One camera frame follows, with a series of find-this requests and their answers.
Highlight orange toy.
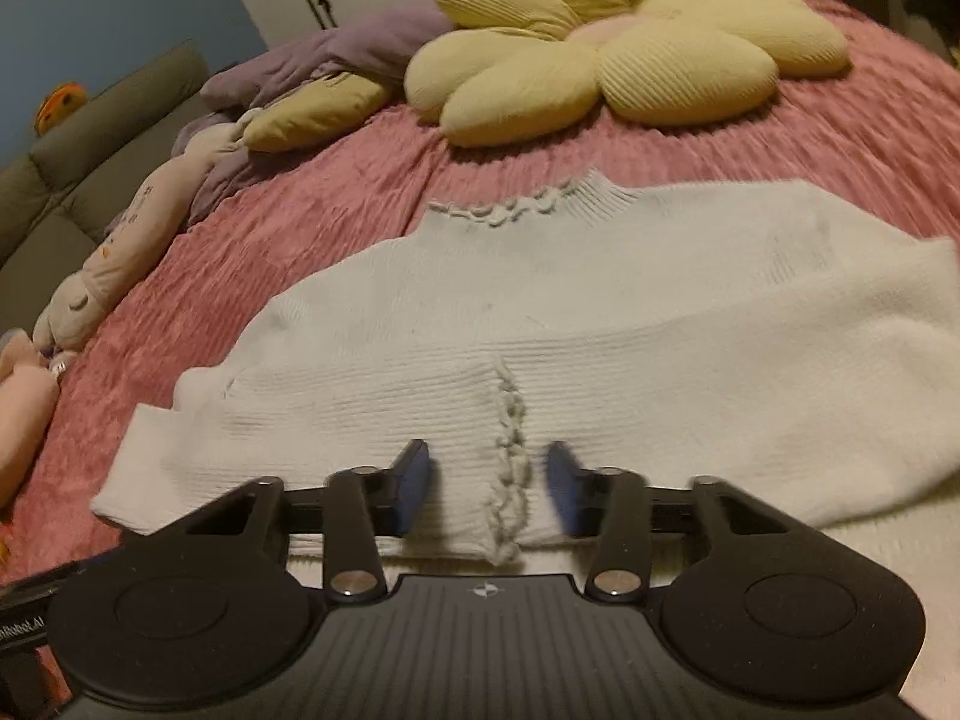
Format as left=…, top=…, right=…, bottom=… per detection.
left=33, top=83, right=90, bottom=138

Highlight purple blanket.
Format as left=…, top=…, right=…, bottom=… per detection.
left=184, top=0, right=732, bottom=230

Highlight grey-green sofa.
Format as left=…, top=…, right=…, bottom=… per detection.
left=0, top=41, right=215, bottom=293

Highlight white knit sweater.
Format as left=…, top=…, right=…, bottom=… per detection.
left=90, top=169, right=960, bottom=720

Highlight small yellow pillow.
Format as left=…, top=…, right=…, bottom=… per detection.
left=243, top=75, right=395, bottom=153

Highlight yellow flower-shaped pillow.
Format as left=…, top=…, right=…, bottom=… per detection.
left=405, top=0, right=852, bottom=149

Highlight pink ribbed bedspread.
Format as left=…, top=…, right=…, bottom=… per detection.
left=0, top=0, right=960, bottom=720

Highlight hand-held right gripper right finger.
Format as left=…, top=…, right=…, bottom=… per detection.
left=544, top=441, right=760, bottom=605

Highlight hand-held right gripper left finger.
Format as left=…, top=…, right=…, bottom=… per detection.
left=180, top=439, right=436, bottom=605

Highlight long pale pink plush toy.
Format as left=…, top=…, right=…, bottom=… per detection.
left=33, top=109, right=265, bottom=355

